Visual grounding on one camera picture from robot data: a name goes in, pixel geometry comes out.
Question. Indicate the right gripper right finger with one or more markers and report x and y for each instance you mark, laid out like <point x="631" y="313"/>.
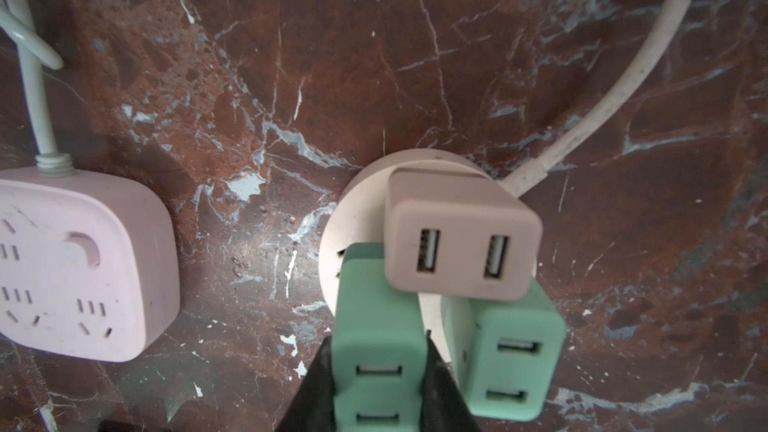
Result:
<point x="443" y="408"/>

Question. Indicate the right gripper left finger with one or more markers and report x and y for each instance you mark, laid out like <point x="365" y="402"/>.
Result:
<point x="312" y="408"/>

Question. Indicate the green plug adapter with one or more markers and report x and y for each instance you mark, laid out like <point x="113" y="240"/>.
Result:
<point x="504" y="354"/>
<point x="379" y="347"/>

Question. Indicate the pink plug adapter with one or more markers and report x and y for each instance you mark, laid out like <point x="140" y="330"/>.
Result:
<point x="458" y="234"/>

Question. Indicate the beige round power strip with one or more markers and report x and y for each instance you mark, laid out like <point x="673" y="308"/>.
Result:
<point x="360" y="214"/>

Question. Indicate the pink square power strip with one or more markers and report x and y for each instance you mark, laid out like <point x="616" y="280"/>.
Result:
<point x="89" y="265"/>

